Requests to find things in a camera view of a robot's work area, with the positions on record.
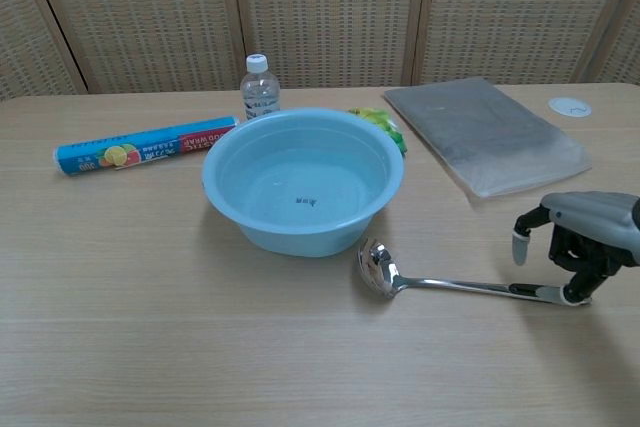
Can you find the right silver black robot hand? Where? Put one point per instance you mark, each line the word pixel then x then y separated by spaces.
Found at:
pixel 595 227

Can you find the stainless steel ladle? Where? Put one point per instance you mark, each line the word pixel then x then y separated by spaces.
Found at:
pixel 377 262

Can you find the light blue plastic basin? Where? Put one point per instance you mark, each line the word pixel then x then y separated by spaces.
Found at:
pixel 300 182

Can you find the clear water bottle white cap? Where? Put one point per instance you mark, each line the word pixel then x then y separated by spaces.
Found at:
pixel 259 92

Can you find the grey cloth in plastic bag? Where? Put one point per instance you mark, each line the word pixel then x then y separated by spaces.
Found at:
pixel 490 137

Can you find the yellow green snack packet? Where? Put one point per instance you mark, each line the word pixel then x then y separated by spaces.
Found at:
pixel 380 119

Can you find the woven wicker folding screen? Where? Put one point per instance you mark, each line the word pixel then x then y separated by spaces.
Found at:
pixel 320 17

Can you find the blue plastic wrap roll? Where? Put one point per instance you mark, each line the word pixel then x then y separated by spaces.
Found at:
pixel 145 147

